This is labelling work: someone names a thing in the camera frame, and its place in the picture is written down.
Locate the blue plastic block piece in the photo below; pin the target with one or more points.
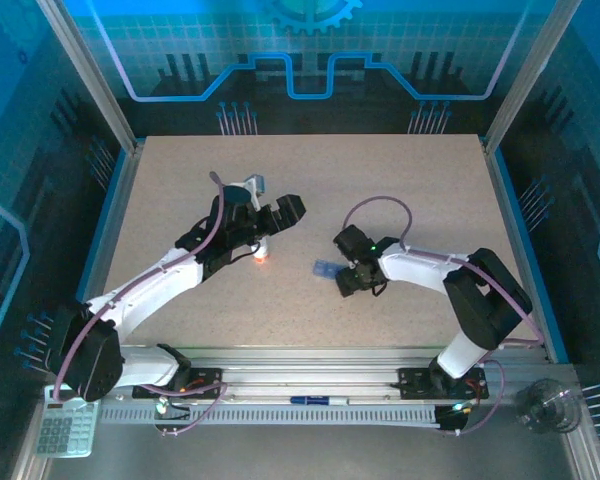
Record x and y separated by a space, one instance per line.
325 270

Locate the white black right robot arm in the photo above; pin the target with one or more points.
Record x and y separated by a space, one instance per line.
420 270

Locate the blue white marker pen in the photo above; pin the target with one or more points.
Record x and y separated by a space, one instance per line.
317 400

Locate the clear plastic cup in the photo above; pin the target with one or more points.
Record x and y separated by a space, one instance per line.
547 405

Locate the white desk calculator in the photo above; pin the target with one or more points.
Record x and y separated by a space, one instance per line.
65 430

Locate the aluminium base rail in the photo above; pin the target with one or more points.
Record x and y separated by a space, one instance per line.
305 367

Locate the aluminium frame post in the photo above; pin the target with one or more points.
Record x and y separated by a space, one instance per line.
92 80
525 75

